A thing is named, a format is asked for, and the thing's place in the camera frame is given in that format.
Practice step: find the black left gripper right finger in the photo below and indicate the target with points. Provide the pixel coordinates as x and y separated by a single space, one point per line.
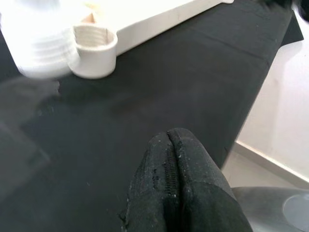
200 193

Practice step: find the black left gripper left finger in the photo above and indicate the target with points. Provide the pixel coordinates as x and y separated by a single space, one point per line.
149 193

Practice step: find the white plastic table leg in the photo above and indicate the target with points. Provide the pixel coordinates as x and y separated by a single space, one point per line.
36 36

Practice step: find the white plastic children table top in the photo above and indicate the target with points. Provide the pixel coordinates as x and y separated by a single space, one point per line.
96 62

